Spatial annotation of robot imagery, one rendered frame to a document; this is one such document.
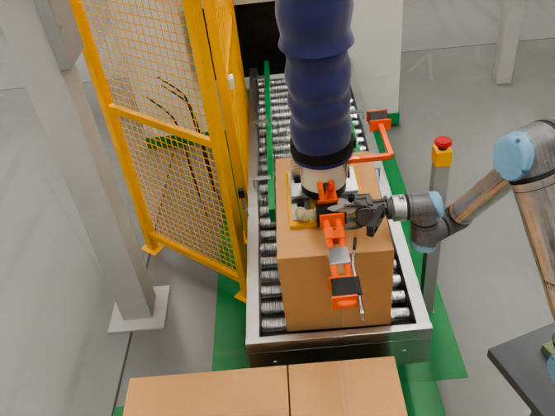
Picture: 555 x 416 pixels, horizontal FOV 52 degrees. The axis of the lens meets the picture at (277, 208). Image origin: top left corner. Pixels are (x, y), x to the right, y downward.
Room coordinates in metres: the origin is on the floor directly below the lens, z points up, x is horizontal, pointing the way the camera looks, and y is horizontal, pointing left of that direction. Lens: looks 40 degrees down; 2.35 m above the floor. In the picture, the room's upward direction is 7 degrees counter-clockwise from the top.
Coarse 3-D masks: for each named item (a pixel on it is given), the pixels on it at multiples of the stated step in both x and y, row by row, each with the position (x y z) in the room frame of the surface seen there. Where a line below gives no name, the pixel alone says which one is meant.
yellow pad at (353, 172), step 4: (352, 164) 1.86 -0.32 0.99; (352, 168) 1.83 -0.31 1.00; (356, 168) 1.84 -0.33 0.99; (348, 172) 1.78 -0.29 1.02; (352, 172) 1.81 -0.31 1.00; (356, 172) 1.81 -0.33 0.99; (348, 176) 1.76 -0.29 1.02; (352, 176) 1.78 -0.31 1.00; (356, 176) 1.79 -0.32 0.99; (356, 180) 1.76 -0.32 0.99; (360, 184) 1.73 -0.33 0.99; (360, 188) 1.71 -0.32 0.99; (360, 192) 1.68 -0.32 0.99; (340, 196) 1.67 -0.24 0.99; (344, 196) 1.66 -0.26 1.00; (348, 196) 1.63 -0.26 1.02; (352, 196) 1.63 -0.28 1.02; (348, 200) 1.63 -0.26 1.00; (352, 200) 1.62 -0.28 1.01; (352, 216) 1.55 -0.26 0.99
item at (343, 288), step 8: (336, 280) 1.13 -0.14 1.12; (344, 280) 1.13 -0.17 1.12; (352, 280) 1.12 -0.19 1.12; (336, 288) 1.10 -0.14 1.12; (344, 288) 1.10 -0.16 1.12; (352, 288) 1.09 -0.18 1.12; (336, 296) 1.07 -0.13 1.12; (344, 296) 1.07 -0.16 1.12; (352, 296) 1.06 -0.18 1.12; (336, 304) 1.07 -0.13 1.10
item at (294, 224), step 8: (288, 176) 1.83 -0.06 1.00; (296, 176) 1.83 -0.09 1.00; (288, 184) 1.79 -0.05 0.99; (288, 192) 1.74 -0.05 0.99; (288, 200) 1.69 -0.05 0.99; (296, 200) 1.68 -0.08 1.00; (304, 200) 1.67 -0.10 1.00; (312, 200) 1.67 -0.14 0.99; (288, 208) 1.64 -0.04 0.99; (312, 208) 1.62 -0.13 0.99; (288, 216) 1.60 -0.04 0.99; (296, 224) 1.55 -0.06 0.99; (304, 224) 1.54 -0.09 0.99; (312, 224) 1.54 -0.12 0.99
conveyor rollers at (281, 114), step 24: (264, 96) 3.35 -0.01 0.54; (288, 120) 3.00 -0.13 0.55; (264, 144) 2.81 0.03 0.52; (288, 144) 2.74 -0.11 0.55; (360, 144) 2.69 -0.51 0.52; (264, 168) 2.54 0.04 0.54; (264, 192) 2.36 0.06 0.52; (264, 240) 2.01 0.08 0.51; (264, 264) 1.82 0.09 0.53; (264, 288) 1.66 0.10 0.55; (264, 312) 1.55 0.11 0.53; (408, 312) 1.44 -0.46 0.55
